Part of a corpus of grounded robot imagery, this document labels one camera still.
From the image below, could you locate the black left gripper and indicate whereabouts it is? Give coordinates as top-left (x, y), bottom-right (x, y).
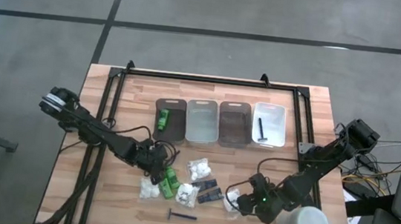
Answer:
top-left (133, 138), bottom-right (171, 187)

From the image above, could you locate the white plastic bin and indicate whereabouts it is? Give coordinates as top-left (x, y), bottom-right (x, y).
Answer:
top-left (250, 101), bottom-right (290, 150)

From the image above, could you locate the clear grey plastic bin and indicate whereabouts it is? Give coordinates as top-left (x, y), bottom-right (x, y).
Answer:
top-left (182, 97), bottom-right (224, 147)

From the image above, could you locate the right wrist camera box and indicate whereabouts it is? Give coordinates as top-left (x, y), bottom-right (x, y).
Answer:
top-left (252, 187), bottom-right (277, 210)

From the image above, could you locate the yellow and black cable tangle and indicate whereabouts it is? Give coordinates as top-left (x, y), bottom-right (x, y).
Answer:
top-left (339, 134), bottom-right (401, 201)

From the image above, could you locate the white plastic cup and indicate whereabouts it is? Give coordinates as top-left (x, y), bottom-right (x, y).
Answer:
top-left (275, 202), bottom-right (332, 224)

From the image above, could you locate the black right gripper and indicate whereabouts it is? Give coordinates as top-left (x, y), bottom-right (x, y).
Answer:
top-left (235, 170), bottom-right (288, 224)

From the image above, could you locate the grey metal bracket plate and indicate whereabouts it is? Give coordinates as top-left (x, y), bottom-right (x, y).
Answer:
top-left (297, 140), bottom-right (314, 155)

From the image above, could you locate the dark brown plastic bin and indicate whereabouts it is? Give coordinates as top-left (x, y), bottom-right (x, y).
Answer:
top-left (150, 96), bottom-right (190, 145)

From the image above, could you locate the printed bag of cotton balls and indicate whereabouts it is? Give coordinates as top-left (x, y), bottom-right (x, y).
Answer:
top-left (175, 182), bottom-right (201, 208)
top-left (221, 186), bottom-right (251, 222)

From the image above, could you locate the black comb packet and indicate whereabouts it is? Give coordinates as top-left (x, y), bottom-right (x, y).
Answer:
top-left (196, 185), bottom-right (225, 207)
top-left (191, 177), bottom-right (219, 194)

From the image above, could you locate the black metal table frame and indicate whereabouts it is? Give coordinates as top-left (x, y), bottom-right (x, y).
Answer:
top-left (35, 51), bottom-right (372, 224)

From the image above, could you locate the green toiletry tube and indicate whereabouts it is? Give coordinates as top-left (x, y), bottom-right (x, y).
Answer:
top-left (162, 165), bottom-right (183, 191)
top-left (156, 107), bottom-right (171, 132)
top-left (156, 177), bottom-right (176, 201)

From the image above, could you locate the translucent brown plastic bin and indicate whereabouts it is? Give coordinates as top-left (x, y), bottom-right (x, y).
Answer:
top-left (215, 99), bottom-right (256, 150)

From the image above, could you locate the plain bag of cotton balls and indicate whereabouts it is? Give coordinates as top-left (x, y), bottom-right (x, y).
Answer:
top-left (184, 155), bottom-right (214, 184)
top-left (137, 176), bottom-right (162, 202)

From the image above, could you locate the dark blue disposable razor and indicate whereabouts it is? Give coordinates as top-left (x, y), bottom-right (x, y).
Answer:
top-left (255, 116), bottom-right (272, 142)
top-left (166, 208), bottom-right (198, 223)

